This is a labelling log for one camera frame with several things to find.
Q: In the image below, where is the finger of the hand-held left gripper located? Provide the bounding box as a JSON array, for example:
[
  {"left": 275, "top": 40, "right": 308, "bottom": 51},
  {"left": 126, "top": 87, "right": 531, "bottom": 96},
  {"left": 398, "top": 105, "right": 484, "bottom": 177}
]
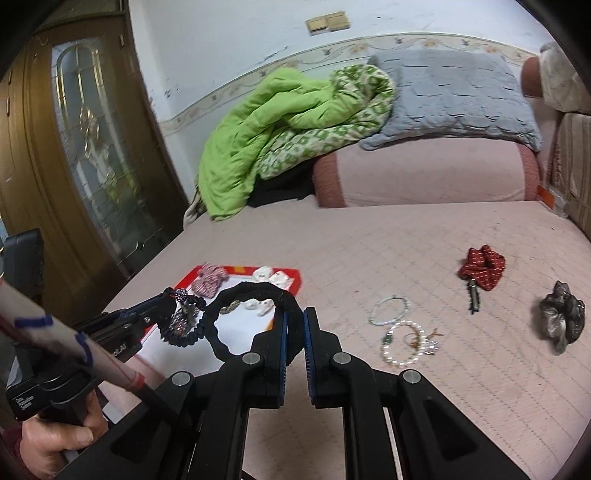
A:
[{"left": 76, "top": 287, "right": 181, "bottom": 337}]

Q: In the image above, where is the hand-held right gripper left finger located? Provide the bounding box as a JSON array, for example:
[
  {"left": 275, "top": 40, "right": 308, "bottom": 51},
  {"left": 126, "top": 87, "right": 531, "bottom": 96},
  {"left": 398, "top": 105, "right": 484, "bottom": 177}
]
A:
[{"left": 55, "top": 305, "right": 293, "bottom": 480}]

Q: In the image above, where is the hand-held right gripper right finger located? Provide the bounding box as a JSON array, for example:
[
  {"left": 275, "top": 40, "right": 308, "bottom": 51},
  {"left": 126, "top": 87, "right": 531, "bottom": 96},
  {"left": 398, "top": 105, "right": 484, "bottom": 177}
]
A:
[{"left": 303, "top": 306, "right": 532, "bottom": 480}]

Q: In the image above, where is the black beaded bracelet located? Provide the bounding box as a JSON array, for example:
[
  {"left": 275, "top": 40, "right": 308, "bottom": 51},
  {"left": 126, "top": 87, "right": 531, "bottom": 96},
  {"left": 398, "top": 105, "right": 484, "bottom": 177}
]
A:
[{"left": 159, "top": 286, "right": 208, "bottom": 349}]

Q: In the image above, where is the red tray with white inside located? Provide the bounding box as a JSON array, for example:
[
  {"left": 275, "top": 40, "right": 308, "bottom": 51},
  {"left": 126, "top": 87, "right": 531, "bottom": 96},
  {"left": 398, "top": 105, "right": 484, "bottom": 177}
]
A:
[{"left": 134, "top": 263, "right": 304, "bottom": 370}]

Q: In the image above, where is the black fabric hair band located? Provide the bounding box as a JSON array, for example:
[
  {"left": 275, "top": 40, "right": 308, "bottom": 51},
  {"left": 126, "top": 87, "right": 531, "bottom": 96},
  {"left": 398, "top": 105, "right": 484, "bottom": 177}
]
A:
[{"left": 204, "top": 282, "right": 302, "bottom": 365}]

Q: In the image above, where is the person's left hand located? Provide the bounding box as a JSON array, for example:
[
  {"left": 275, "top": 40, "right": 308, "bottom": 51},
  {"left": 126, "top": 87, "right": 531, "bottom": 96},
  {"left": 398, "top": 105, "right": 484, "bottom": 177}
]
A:
[{"left": 21, "top": 391, "right": 110, "bottom": 480}]

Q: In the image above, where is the paper-wrapped stick with blue marks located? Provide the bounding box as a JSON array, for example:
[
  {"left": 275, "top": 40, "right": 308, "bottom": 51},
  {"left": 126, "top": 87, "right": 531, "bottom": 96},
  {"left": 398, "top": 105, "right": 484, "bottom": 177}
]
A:
[{"left": 0, "top": 277, "right": 160, "bottom": 407}]

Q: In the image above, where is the pink and white scrunchie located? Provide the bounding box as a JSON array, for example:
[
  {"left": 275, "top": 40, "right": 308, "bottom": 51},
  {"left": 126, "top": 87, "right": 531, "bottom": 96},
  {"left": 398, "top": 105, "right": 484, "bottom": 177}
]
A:
[{"left": 191, "top": 263, "right": 229, "bottom": 297}]

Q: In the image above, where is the gold pearl brooch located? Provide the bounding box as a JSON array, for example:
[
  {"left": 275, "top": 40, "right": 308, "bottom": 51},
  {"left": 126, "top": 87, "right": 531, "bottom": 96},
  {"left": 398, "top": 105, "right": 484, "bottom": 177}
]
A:
[{"left": 403, "top": 329, "right": 446, "bottom": 357}]

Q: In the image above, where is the black chair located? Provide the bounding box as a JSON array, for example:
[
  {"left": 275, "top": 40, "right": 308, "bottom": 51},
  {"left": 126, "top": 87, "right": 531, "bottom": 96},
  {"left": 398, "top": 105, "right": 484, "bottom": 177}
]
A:
[{"left": 0, "top": 228, "right": 47, "bottom": 305}]

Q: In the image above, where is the dark cloth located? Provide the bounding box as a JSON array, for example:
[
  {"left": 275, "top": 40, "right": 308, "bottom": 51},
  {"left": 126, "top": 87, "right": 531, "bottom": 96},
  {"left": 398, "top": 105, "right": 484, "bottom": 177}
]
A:
[{"left": 247, "top": 159, "right": 317, "bottom": 207}]

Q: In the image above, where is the black metal hair clip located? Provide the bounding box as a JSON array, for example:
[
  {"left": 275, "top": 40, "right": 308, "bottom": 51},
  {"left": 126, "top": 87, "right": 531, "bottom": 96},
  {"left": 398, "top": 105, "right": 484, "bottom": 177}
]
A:
[{"left": 466, "top": 278, "right": 483, "bottom": 315}]

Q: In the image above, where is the red polka dot scrunchie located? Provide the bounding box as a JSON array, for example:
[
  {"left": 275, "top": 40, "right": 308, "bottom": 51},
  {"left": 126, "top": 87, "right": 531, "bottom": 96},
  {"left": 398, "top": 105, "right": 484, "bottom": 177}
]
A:
[{"left": 458, "top": 246, "right": 506, "bottom": 291}]

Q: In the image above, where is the wooden door with glass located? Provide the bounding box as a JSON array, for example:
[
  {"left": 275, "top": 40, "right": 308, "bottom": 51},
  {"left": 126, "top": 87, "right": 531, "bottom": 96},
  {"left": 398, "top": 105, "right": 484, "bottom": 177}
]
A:
[{"left": 0, "top": 9, "right": 190, "bottom": 324}]

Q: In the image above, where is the pink bolster cushion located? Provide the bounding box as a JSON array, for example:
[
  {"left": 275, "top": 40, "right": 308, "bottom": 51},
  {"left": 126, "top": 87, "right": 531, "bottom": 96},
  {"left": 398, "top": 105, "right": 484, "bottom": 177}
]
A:
[{"left": 313, "top": 138, "right": 542, "bottom": 209}]

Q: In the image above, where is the green quilt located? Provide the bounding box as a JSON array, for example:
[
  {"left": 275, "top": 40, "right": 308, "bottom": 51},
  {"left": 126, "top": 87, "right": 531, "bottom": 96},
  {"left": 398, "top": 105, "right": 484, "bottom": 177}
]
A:
[{"left": 196, "top": 62, "right": 398, "bottom": 222}]

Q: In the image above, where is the dark olive sheer scrunchie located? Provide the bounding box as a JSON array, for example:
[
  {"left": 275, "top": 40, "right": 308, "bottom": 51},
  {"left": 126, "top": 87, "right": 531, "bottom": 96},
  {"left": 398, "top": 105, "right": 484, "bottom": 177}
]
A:
[{"left": 538, "top": 280, "right": 587, "bottom": 355}]

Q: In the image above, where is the orange and white packet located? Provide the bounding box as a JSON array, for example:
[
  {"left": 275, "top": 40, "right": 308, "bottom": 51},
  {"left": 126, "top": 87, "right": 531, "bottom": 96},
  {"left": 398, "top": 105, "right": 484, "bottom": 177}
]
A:
[{"left": 536, "top": 184, "right": 571, "bottom": 217}]

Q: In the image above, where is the grey quilted pillow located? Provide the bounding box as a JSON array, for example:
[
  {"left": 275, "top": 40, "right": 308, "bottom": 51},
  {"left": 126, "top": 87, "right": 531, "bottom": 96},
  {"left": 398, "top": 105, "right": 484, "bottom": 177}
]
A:
[{"left": 359, "top": 48, "right": 543, "bottom": 153}]

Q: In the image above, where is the striped beige cushion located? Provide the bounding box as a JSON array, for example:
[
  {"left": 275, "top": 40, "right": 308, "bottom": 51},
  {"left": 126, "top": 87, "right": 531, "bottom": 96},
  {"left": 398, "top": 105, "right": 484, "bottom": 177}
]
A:
[{"left": 547, "top": 111, "right": 591, "bottom": 241}]

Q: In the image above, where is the cream cloth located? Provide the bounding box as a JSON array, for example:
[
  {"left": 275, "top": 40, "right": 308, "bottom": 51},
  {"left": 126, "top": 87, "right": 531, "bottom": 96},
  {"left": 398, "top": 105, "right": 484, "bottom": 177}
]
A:
[{"left": 539, "top": 41, "right": 591, "bottom": 114}]

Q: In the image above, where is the pale bead bracelet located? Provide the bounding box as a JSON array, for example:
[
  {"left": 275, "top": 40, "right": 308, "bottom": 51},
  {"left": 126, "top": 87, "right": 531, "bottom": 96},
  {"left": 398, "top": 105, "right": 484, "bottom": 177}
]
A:
[{"left": 368, "top": 295, "right": 413, "bottom": 328}]

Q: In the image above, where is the white pearl bracelet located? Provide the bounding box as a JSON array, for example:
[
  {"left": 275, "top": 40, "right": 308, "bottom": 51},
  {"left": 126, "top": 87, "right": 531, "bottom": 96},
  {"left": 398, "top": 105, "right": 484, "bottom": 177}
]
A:
[{"left": 381, "top": 320, "right": 426, "bottom": 367}]

